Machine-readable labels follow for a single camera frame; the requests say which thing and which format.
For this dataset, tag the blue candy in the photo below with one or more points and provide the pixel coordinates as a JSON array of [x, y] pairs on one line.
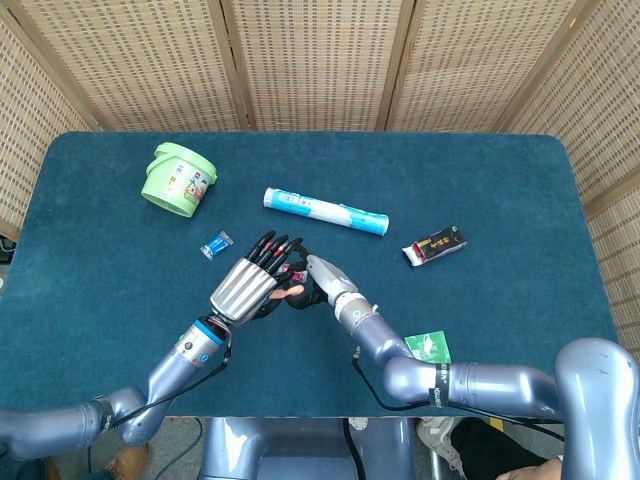
[[217, 245]]

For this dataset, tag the teal table cloth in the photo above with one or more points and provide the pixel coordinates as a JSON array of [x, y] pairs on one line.
[[450, 175]]

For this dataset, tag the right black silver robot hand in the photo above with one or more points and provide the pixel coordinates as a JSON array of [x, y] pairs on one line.
[[330, 277]]

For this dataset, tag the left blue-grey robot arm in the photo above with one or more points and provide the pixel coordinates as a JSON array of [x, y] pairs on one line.
[[170, 370]]

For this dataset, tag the green plastic toy bucket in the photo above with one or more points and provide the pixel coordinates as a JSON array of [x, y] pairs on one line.
[[175, 182]]

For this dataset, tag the green foil sachet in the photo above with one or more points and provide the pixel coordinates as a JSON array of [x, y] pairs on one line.
[[430, 345]]

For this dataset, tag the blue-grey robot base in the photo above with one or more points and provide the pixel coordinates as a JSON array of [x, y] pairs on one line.
[[300, 450]]

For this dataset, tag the black trousers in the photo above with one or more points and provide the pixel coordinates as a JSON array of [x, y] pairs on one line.
[[490, 445]]

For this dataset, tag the white teal rolled bag tube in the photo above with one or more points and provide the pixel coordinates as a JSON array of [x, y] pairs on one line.
[[325, 210]]

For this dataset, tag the black red carton box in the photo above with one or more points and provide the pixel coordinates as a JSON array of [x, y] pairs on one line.
[[440, 245]]

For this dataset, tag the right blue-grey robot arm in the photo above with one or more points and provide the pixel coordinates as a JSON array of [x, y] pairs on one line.
[[475, 387]]

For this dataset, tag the woven folding screen panel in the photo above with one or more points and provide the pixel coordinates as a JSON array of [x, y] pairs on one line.
[[600, 125], [320, 65], [475, 65], [30, 125], [140, 65]]

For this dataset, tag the white sneaker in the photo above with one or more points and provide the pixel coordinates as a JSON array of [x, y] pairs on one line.
[[440, 442]]

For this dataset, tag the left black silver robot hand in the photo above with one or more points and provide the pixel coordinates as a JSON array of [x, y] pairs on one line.
[[245, 290]]

